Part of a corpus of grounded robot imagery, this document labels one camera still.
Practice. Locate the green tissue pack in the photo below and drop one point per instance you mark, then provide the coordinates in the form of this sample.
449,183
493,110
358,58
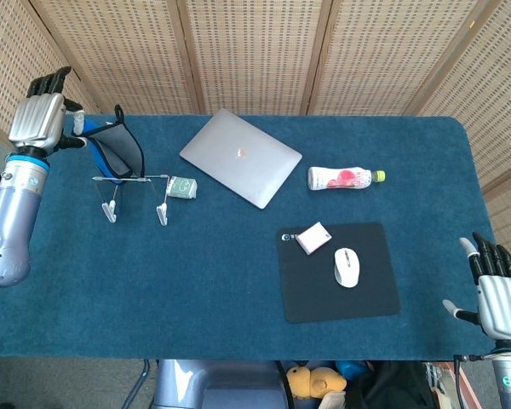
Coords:
182,187

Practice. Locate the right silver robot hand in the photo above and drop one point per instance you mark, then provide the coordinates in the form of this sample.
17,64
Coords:
502,302

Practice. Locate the white tissue pack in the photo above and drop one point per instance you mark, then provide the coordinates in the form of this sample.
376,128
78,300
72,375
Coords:
313,238

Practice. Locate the blue object under table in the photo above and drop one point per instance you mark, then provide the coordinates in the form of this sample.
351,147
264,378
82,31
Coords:
349,368

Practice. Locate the white computer mouse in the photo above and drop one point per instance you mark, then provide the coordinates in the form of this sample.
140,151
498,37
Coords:
346,268

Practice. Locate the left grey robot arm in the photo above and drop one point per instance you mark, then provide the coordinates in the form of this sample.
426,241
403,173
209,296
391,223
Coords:
13,221

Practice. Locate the teal carpet table cover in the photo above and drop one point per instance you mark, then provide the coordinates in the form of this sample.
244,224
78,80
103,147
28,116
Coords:
153,277

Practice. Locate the yellow plush toy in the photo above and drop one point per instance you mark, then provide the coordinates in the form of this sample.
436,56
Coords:
311,379

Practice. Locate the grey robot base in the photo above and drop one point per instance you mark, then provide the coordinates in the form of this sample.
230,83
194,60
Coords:
221,383

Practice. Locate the grey laptop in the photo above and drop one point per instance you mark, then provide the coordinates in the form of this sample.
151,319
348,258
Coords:
238,157

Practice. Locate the blue cloth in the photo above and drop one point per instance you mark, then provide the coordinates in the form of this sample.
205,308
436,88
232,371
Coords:
110,147

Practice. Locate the white bottle peach label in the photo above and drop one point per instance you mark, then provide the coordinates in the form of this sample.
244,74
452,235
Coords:
340,178

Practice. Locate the black mouse pad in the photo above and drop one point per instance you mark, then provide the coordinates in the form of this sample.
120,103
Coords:
315,298

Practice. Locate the black bag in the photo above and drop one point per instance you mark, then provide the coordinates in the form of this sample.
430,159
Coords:
387,383

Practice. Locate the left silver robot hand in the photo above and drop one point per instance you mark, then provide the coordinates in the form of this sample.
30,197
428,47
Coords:
36,121

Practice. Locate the striped sneaker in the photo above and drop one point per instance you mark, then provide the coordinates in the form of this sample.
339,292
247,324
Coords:
433,377

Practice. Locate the wicker folding screen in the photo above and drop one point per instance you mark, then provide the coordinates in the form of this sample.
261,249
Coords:
255,51

